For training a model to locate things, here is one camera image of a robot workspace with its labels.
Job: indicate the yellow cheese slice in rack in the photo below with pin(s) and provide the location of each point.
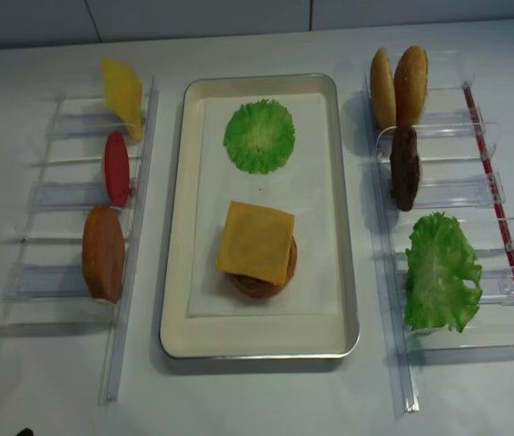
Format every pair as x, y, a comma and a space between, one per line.
123, 95

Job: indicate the clear acrylic right rack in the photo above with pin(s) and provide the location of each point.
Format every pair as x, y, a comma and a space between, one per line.
455, 146

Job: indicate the round green lettuce leaf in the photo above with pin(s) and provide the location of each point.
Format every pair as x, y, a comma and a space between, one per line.
260, 137

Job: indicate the large green lettuce leaf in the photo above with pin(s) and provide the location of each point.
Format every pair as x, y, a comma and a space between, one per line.
443, 281

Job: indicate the sesame bun top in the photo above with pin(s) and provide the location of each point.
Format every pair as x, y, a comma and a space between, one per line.
411, 85

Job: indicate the red tomato slice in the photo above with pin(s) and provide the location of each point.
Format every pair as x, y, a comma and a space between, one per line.
116, 170

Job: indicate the white paper tray liner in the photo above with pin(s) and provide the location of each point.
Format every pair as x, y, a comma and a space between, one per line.
302, 187

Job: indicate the brown bun half left rack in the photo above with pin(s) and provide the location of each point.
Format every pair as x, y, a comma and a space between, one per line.
103, 254

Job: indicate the yellow cheese slice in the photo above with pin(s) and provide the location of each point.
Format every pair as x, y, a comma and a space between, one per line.
123, 95
256, 242

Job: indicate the brown cooked meat patty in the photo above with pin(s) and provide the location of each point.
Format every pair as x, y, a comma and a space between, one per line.
250, 284

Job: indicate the pale bun half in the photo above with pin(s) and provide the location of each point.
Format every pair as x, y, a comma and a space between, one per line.
382, 90

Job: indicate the bottom bun slice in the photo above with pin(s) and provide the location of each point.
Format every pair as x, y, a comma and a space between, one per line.
261, 290

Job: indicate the clear acrylic rack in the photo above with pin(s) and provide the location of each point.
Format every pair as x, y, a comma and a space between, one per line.
45, 292
455, 146

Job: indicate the clear acrylic left rack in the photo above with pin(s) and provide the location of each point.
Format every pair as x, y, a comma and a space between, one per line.
45, 292

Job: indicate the dark meat patty in rack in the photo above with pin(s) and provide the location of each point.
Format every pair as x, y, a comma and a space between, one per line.
404, 167

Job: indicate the cream metal serving tray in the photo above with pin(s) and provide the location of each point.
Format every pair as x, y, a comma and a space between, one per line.
275, 336

